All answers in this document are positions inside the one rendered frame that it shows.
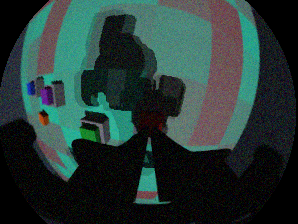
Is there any blue button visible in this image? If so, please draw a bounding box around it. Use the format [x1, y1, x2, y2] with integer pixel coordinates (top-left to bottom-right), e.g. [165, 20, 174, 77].
[27, 79, 45, 97]

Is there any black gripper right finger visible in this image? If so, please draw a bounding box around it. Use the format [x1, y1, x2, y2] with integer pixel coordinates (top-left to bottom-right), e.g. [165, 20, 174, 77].
[150, 125, 233, 202]

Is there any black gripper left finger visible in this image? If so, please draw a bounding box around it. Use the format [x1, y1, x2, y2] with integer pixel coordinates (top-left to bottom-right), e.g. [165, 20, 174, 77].
[71, 127, 150, 202]

